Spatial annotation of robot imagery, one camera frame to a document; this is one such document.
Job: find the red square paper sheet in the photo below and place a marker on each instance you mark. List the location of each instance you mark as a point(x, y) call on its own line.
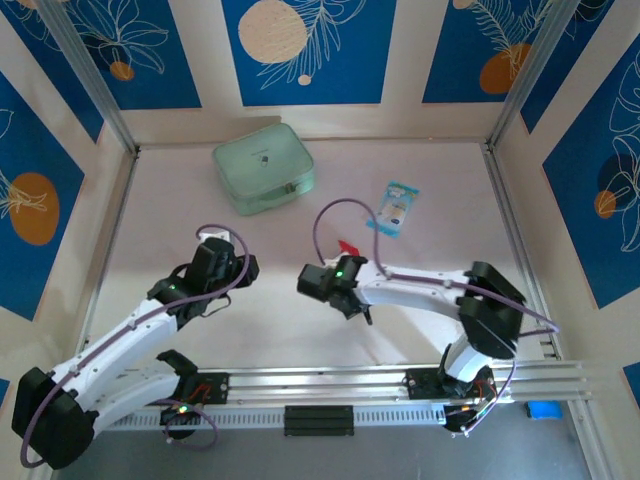
point(347, 246)

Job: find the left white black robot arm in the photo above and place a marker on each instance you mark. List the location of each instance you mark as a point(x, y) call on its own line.
point(115, 350)

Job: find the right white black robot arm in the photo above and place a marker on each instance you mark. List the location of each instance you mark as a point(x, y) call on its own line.
point(425, 295)

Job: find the blue white snack packet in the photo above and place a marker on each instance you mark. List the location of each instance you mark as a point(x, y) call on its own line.
point(397, 200)

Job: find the small black controller board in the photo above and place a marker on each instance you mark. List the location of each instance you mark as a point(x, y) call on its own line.
point(465, 417)
point(180, 422)

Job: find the mint green zip pouch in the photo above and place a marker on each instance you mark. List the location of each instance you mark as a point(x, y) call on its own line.
point(260, 165)

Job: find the small blue block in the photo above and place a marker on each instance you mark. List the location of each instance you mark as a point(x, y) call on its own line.
point(544, 410)

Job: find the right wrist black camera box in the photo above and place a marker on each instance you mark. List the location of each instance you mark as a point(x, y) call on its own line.
point(315, 281)

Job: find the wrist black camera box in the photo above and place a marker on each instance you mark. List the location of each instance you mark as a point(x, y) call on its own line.
point(315, 281)
point(212, 260)

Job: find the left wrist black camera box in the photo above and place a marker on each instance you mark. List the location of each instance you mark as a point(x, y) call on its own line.
point(212, 260)

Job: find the aluminium side rail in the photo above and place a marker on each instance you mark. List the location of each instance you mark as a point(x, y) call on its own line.
point(512, 225)
point(111, 250)

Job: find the aluminium cross rail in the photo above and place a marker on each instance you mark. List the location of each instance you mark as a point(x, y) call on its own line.
point(320, 382)

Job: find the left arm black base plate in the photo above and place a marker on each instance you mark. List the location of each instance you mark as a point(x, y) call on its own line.
point(215, 387)

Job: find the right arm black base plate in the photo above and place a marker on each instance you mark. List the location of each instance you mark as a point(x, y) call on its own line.
point(422, 384)

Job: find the black ribbed bracket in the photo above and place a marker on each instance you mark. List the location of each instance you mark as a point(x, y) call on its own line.
point(319, 421)

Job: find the aluminium frame post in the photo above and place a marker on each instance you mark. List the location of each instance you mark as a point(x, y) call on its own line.
point(525, 75)
point(95, 75)

